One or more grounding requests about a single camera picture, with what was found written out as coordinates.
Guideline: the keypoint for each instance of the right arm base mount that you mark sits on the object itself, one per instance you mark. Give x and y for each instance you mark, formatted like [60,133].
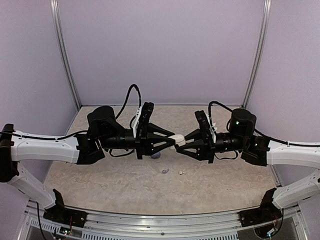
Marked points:
[265,212]

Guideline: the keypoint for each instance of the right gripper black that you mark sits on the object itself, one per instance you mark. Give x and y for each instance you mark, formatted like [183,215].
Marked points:
[205,145]

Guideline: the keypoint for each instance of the right aluminium frame post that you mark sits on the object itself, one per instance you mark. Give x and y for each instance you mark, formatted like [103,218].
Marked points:
[258,52]

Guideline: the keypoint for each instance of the left aluminium frame post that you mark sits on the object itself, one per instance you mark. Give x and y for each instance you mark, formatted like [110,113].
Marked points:
[54,5]

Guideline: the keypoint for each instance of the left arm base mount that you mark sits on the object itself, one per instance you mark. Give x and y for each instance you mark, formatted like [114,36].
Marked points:
[59,213]

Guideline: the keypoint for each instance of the cream earbud charging case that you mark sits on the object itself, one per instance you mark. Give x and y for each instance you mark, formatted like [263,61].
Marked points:
[179,140]

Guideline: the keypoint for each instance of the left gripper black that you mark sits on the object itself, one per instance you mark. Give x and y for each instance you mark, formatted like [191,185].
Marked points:
[147,144]

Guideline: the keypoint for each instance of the front aluminium rail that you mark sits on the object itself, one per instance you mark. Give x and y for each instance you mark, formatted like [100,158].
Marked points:
[103,225]

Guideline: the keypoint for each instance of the purple round charging case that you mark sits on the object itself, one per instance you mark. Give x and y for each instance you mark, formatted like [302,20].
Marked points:
[156,155]

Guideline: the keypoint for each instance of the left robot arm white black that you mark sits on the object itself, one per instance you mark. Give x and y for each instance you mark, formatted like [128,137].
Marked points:
[81,148]

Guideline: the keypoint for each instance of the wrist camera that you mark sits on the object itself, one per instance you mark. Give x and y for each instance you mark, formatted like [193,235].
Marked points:
[205,126]
[142,118]

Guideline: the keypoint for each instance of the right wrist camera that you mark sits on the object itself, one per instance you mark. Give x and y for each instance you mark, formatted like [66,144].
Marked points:
[205,126]

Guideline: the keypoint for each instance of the aluminium frame post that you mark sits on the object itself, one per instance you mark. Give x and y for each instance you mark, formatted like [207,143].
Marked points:
[258,52]
[54,5]

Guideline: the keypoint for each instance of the purple earbud front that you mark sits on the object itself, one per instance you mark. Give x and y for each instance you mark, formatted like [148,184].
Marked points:
[165,171]

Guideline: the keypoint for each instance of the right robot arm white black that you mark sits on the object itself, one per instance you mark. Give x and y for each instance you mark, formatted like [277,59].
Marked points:
[260,150]

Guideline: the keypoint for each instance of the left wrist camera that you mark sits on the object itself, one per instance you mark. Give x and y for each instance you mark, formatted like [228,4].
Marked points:
[142,118]

